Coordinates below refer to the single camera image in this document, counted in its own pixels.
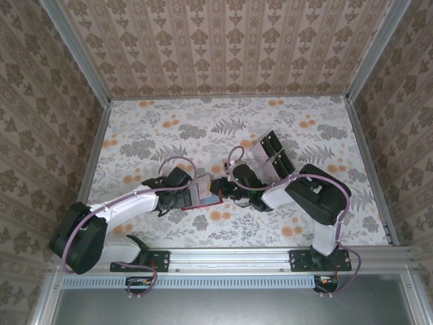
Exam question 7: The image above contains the slotted grey cable duct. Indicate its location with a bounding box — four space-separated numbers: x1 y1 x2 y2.
62 274 339 290

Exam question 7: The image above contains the wide aluminium mounting beam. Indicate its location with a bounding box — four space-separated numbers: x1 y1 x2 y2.
50 246 419 276

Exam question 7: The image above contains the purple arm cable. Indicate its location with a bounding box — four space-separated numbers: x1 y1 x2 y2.
227 145 363 299
62 156 198 299

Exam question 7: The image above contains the aluminium side rail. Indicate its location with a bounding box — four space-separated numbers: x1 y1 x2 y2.
344 96 401 247
76 101 112 207

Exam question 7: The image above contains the thin aluminium table rail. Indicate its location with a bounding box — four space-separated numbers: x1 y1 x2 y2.
108 94 349 102

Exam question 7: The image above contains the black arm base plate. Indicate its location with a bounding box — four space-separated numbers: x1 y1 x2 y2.
290 248 352 274
110 249 170 274

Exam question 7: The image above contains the grey metal panel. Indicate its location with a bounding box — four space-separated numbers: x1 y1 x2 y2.
55 274 409 325

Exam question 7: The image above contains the black rectangular block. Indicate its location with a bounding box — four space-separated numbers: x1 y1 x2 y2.
277 151 296 177
270 156 288 181
266 130 283 152

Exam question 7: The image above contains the red leather card holder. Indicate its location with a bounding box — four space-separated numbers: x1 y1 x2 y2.
181 182 224 213

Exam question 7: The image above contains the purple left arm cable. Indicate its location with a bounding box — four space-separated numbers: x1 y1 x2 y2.
62 156 198 299

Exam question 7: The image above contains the small black connector board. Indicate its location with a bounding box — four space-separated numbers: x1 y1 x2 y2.
125 276 152 288
313 276 339 293

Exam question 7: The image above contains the short aluminium frame post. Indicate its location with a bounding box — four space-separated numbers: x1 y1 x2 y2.
32 274 64 325
398 274 422 325

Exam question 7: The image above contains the floral white tablecloth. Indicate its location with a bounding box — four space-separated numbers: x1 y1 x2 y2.
81 95 390 248

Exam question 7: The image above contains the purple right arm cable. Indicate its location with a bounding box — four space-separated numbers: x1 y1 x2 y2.
227 145 363 299

